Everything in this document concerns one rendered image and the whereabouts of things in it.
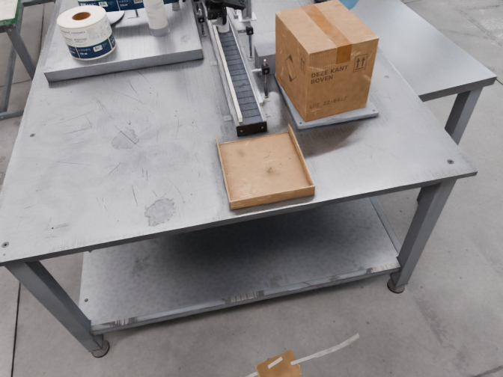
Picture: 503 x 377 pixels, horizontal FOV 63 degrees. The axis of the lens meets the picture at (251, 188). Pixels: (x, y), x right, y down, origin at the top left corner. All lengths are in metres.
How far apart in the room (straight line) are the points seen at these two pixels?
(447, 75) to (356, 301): 1.05
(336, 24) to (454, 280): 1.33
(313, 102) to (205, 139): 0.40
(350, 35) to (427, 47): 0.65
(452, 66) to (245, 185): 1.04
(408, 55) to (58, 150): 1.44
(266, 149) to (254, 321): 0.87
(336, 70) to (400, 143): 0.33
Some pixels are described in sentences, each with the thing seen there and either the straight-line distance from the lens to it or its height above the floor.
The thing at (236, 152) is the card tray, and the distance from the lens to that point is 1.38.
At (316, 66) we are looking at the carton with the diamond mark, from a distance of 1.35.
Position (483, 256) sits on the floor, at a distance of 2.33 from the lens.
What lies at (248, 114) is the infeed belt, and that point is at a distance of 1.46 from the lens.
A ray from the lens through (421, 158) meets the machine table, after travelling 1.43.
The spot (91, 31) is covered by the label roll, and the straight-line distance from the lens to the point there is 1.90.
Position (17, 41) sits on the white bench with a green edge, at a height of 0.65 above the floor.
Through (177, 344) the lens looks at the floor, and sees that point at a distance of 1.95.
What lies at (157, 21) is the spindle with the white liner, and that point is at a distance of 1.98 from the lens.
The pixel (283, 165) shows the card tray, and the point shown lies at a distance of 1.33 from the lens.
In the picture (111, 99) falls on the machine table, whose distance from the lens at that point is 1.76.
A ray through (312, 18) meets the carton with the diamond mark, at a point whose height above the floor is 1.12.
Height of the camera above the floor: 1.78
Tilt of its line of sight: 49 degrees down
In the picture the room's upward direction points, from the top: 5 degrees counter-clockwise
